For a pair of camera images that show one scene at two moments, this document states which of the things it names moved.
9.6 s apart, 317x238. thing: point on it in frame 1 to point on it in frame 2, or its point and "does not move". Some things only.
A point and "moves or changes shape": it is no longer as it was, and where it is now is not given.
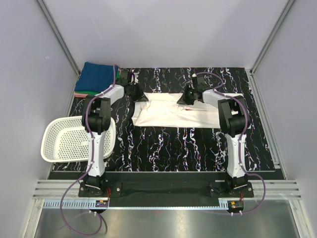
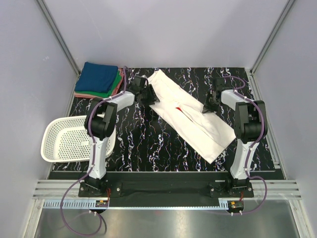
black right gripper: (185, 95) to (211, 105)
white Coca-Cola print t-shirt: (162, 109) moves or changes shape
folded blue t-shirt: (95, 77) does not move
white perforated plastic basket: (64, 139) does not move
